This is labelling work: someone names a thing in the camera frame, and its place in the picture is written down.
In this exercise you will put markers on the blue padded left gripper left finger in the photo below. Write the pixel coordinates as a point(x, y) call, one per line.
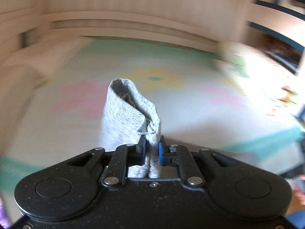
point(137, 152)

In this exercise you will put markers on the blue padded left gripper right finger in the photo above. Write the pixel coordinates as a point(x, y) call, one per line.
point(167, 153)

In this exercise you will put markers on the grey knit pants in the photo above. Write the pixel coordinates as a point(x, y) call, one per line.
point(127, 116)

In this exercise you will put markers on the leaf print white quilt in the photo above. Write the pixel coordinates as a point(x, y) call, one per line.
point(235, 60)

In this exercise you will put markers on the beige wooden headboard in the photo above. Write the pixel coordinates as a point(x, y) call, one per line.
point(197, 24)

